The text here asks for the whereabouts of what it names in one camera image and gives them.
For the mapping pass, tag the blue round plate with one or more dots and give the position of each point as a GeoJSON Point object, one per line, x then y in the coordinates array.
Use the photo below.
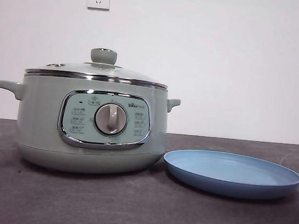
{"type": "Point", "coordinates": [228, 171]}

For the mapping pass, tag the pale green electric steamer pot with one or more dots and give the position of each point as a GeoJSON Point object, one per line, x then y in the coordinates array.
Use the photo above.
{"type": "Point", "coordinates": [41, 123]}

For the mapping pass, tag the glass lid with green knob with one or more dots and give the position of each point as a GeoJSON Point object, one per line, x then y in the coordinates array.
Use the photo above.
{"type": "Point", "coordinates": [103, 56]}

